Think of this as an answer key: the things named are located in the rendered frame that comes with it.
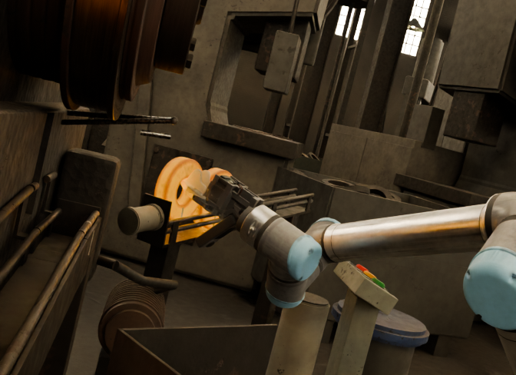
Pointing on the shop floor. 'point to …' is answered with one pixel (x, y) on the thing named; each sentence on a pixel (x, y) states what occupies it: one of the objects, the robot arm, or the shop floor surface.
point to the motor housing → (127, 316)
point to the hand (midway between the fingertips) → (182, 182)
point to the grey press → (474, 103)
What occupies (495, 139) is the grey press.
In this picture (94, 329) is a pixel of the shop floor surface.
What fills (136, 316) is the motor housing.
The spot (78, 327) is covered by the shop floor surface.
